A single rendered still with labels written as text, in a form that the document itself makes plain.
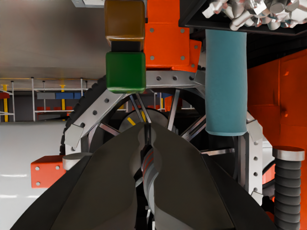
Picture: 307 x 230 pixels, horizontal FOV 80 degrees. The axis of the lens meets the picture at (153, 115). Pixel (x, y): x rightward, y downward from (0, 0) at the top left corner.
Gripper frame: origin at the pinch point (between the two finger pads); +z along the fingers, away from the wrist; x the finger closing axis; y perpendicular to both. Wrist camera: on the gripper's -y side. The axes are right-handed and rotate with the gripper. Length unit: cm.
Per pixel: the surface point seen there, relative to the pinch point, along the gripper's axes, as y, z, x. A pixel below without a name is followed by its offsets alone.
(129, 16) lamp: -6.9, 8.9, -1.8
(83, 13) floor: -10, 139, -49
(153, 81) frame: 8.2, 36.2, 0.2
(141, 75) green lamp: -1.8, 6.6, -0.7
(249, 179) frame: 34, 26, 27
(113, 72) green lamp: -2.1, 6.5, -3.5
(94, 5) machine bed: -13, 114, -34
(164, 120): 46, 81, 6
